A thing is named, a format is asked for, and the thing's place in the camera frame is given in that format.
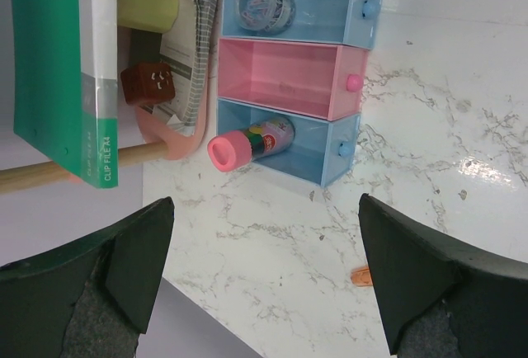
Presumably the pink oval shelf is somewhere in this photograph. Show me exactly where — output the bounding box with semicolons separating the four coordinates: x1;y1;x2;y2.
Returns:
0;23;219;194

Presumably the pink crayon bottle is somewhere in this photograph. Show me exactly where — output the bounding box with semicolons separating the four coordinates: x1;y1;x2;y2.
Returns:
207;116;295;172

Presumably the spiral notebook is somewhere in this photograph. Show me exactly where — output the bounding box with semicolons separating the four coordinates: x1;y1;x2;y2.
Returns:
153;0;219;136

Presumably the clear tape roll pack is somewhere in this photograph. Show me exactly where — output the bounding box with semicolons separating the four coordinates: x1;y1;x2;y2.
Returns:
235;0;296;35

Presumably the brown cube toy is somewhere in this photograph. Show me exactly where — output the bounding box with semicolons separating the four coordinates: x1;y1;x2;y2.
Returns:
120;63;176;106

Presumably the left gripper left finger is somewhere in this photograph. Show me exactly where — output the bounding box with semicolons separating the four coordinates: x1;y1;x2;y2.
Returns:
1;197;174;357

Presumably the green book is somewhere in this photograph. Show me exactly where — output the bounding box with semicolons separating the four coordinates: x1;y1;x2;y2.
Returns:
11;0;119;189

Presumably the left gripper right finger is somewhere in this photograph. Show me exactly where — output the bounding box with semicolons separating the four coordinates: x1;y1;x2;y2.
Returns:
359;194;527;357

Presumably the four-compartment pastel organizer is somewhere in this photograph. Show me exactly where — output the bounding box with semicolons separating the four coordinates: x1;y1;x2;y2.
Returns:
216;0;382;187

